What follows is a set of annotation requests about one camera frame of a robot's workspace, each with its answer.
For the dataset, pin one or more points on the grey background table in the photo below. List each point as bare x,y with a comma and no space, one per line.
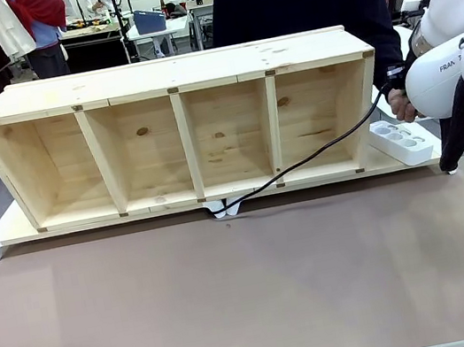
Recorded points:
198,8

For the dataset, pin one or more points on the white riser with wooden top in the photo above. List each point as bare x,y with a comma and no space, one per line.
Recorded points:
12,225

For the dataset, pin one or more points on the white multi-socket power strip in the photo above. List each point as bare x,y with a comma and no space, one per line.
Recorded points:
407,145

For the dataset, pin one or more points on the person left hand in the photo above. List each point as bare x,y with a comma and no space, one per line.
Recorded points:
402,105

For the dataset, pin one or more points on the blue plastic bin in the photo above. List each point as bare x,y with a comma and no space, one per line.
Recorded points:
150,20

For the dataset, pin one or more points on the hanging white coat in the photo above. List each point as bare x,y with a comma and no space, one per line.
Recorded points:
11,28

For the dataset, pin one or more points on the figure in red shawl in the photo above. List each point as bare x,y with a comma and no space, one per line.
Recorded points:
44,27

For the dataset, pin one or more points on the light wooden four-compartment shelf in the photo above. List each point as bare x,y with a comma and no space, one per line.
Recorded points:
213,66

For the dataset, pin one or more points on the black tripod stand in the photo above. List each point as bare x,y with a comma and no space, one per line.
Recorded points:
118,18

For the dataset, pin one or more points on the white background table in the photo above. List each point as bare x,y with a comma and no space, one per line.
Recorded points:
160,33

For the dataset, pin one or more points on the cluttered black background workbench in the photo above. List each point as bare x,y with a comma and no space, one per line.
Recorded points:
92,43

